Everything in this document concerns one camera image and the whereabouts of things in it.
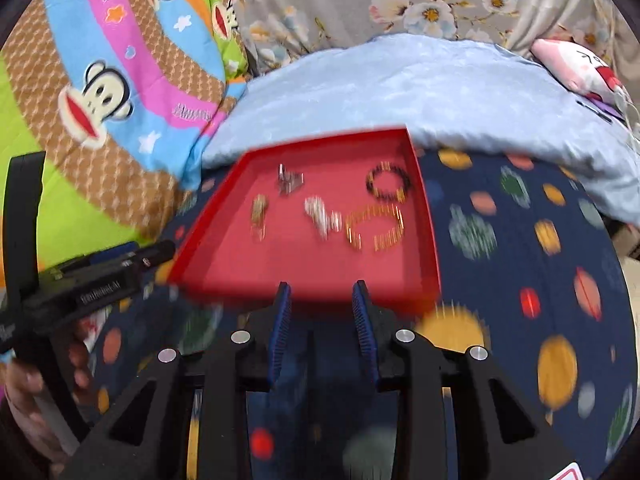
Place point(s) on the navy planet print bedsheet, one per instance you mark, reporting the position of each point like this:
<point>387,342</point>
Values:
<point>500,285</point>

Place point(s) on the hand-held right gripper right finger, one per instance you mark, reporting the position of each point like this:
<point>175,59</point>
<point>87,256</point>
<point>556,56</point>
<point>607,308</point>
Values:
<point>363,330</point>

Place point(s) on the colourful monkey print blanket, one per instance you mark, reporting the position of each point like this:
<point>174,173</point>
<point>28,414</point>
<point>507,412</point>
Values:
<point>100,35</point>

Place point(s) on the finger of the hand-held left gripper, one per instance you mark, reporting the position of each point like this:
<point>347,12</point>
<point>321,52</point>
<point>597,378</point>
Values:
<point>157,252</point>
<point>112,251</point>

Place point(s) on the light blue blanket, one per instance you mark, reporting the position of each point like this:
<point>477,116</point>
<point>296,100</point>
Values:
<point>400,90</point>

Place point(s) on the silver wristwatch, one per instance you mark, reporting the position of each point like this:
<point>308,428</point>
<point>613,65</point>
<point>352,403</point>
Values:
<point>290,182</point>

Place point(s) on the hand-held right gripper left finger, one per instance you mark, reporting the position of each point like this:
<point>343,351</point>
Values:
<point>280,330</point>

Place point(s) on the pink plush toy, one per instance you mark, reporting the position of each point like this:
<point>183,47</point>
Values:
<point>565,62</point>

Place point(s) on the red cardboard box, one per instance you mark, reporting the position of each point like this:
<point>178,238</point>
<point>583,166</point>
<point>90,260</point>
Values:
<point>325,260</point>

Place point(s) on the grey floral quilt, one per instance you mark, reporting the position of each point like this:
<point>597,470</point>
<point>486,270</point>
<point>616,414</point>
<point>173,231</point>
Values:
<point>350,0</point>

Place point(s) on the person's left hand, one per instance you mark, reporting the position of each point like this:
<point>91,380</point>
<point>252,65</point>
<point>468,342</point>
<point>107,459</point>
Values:
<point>80,365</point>

